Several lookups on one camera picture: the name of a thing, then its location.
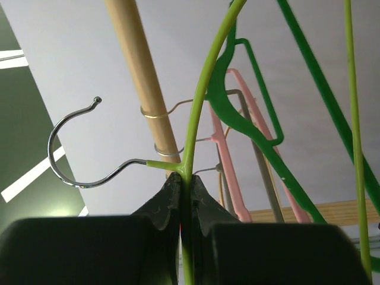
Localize grey hanger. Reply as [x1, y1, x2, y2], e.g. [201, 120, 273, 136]
[194, 88, 286, 223]

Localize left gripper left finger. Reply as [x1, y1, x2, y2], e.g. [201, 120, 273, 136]
[1, 173, 182, 284]

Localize yellow-green hanger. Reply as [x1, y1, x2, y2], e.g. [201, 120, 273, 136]
[47, 0, 373, 285]

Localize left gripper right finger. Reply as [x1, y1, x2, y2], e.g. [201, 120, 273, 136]
[191, 175, 369, 284]

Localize wooden clothes rack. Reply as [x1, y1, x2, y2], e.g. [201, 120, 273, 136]
[106, 1, 379, 223]

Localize pink hanger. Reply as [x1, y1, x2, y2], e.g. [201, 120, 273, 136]
[154, 68, 312, 224]

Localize green hanger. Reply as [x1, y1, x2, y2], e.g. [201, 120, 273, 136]
[141, 0, 380, 276]

